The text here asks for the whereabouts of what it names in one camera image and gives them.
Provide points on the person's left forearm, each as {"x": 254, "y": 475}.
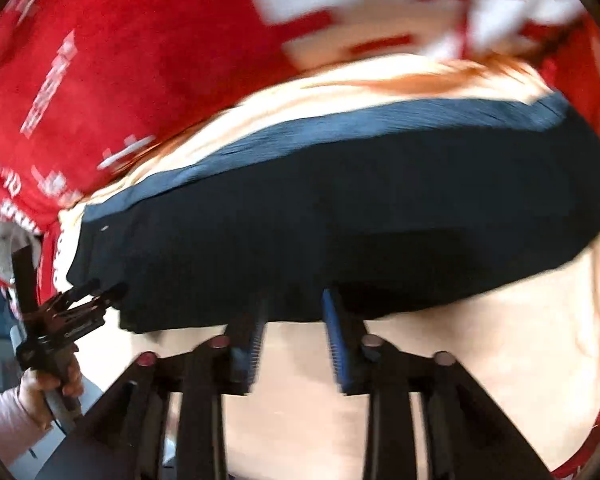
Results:
{"x": 5, "y": 425}

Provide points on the person's left hand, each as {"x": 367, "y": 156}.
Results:
{"x": 32, "y": 390}

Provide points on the black pants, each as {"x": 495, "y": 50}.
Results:
{"x": 330, "y": 200}

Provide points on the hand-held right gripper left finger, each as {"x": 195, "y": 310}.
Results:
{"x": 250, "y": 350}

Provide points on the peach bed sheet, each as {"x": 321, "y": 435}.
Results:
{"x": 505, "y": 340}

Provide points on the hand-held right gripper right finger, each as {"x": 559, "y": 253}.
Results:
{"x": 336, "y": 345}

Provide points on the red printed blanket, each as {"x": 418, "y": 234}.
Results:
{"x": 130, "y": 60}

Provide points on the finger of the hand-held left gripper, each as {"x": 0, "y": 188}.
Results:
{"x": 111, "y": 296}
{"x": 80, "y": 292}

